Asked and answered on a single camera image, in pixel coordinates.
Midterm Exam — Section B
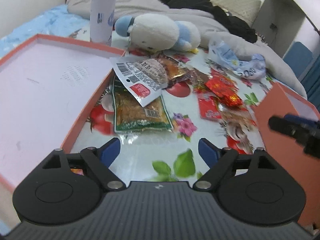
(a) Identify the grey duvet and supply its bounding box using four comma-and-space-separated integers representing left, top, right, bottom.
66, 0, 308, 99

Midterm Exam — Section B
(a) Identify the pink box lid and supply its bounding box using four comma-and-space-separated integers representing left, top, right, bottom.
1, 34, 125, 191

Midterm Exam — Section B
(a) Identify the white blue plush toy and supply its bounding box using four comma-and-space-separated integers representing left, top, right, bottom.
114, 14, 201, 52

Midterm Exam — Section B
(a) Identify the light blue bedsheet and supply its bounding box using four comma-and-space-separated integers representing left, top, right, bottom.
0, 4, 89, 57

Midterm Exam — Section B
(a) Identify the clear brown snack packet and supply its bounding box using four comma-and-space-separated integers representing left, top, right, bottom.
217, 103, 257, 128

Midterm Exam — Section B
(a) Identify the fruit print tablecloth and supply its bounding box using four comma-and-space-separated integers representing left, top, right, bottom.
69, 31, 276, 183

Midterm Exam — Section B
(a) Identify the white shrimp snack packet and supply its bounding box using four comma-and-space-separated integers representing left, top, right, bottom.
110, 56, 169, 107

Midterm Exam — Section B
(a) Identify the red foil snack packet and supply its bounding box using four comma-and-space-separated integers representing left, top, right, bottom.
205, 76, 242, 107

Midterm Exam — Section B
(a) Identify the pink cardboard box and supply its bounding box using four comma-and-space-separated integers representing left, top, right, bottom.
254, 83, 319, 226

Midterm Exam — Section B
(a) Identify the blue chair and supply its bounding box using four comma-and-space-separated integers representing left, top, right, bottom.
283, 42, 313, 77

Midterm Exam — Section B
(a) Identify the white spray bottle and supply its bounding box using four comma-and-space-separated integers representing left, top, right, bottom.
90, 0, 116, 46

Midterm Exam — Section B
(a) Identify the black clothes pile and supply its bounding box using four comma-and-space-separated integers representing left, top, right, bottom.
160, 0, 258, 43

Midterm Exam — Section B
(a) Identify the blue curtain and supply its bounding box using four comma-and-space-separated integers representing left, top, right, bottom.
302, 56, 320, 108

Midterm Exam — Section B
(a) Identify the green dried tofu packet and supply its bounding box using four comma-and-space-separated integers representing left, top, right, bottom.
112, 76, 173, 133

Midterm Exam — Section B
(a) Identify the crumpled blue white bag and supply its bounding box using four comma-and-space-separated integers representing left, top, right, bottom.
208, 36, 266, 80

